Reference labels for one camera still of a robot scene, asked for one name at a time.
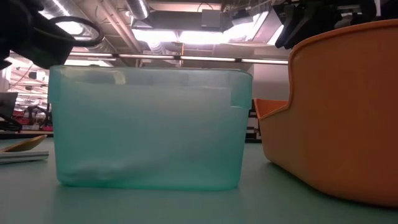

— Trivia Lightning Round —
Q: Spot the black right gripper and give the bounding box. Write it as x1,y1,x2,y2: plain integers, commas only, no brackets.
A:
275,0,379,50

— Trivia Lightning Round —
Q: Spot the teal translucent plastic bin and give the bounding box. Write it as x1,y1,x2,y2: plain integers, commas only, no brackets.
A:
47,64,253,191

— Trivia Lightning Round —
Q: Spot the dark desk monitor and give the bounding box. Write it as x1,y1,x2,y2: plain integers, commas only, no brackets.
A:
0,91,19,125

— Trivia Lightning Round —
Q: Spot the grey ceiling box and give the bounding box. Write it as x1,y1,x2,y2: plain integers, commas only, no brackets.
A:
201,8,222,29

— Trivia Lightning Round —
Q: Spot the orange plastic bin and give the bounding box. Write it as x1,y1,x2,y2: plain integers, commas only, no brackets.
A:
253,18,398,208

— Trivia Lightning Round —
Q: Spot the black shelf unit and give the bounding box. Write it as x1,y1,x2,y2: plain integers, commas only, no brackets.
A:
245,99,262,144

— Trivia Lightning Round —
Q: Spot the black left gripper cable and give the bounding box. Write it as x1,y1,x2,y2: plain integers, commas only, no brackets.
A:
49,15,105,48

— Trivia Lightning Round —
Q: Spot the smooth silver ceiling duct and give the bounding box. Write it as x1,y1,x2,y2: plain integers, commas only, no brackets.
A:
126,0,150,20

